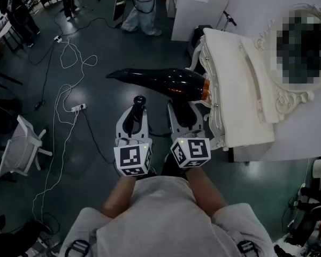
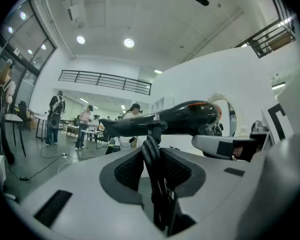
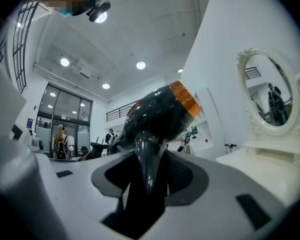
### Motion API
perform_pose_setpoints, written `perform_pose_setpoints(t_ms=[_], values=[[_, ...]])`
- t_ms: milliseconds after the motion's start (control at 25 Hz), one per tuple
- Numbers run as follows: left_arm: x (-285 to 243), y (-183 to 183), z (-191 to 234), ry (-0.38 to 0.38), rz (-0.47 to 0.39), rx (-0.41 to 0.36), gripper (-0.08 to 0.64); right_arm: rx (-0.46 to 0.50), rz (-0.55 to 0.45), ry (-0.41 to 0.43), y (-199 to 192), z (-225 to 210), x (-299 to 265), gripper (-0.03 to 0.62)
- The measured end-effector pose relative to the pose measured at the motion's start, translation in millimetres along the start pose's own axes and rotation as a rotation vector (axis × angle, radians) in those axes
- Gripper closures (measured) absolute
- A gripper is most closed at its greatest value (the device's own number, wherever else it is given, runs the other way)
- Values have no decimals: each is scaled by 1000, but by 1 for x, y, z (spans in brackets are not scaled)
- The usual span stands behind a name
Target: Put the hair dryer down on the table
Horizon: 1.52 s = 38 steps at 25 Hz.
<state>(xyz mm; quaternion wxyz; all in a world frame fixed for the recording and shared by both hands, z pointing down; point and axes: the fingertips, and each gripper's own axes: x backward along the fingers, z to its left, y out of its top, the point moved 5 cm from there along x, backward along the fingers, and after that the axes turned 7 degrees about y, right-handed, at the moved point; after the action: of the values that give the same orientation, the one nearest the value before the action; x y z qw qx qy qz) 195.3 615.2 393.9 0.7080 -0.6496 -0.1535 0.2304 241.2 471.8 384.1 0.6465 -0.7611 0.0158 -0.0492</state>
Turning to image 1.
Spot person's left forearm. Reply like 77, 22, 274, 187
101, 175, 137, 219

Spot black hair dryer orange ring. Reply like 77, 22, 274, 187
106, 67, 211, 131

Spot black floor cable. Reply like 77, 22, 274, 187
81, 110, 116, 168
28, 14, 118, 109

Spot person's grey t-shirt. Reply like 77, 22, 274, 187
58, 175, 278, 257

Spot black bag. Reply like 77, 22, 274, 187
0, 214, 54, 257

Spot white dressing table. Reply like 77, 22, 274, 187
188, 27, 280, 152

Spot white power strip with cable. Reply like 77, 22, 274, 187
32, 36, 98, 222

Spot silver scooter suitcase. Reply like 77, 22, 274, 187
189, 10, 238, 64

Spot black harness strap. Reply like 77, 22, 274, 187
65, 239, 91, 257
237, 239, 259, 257

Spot white ornate oval mirror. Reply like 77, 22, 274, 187
253, 3, 321, 122

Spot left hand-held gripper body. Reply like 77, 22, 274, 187
113, 137, 153, 177

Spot white cabinet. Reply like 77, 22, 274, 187
165, 0, 215, 41

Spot white wooden chair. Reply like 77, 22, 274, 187
0, 114, 54, 179

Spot person's right forearm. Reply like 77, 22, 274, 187
186, 167, 228, 219

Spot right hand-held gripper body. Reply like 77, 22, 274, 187
170, 130, 211, 169

